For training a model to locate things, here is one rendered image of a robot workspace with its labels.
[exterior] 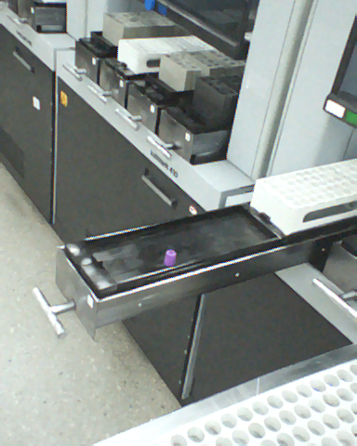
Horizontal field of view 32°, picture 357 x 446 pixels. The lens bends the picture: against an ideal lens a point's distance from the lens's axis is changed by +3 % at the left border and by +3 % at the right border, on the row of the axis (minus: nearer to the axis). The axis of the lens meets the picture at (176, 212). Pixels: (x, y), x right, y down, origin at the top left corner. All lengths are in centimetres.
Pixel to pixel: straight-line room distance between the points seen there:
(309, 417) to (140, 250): 39
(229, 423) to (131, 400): 116
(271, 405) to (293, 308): 52
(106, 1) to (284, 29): 72
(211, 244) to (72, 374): 95
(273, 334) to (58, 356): 82
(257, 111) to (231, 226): 33
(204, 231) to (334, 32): 40
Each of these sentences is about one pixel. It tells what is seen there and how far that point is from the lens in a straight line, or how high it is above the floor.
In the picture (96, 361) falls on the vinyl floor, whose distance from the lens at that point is 187.
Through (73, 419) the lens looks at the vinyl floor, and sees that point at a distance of 174.
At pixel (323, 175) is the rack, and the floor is 86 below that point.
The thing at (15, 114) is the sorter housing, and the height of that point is 38.
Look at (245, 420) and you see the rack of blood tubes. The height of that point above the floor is 87.
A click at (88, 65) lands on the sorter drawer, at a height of 77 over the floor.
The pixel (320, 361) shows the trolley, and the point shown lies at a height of 82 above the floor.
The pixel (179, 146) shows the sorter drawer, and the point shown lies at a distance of 136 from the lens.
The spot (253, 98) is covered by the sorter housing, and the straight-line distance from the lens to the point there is 129.
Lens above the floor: 135
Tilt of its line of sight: 32 degrees down
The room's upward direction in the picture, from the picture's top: 9 degrees clockwise
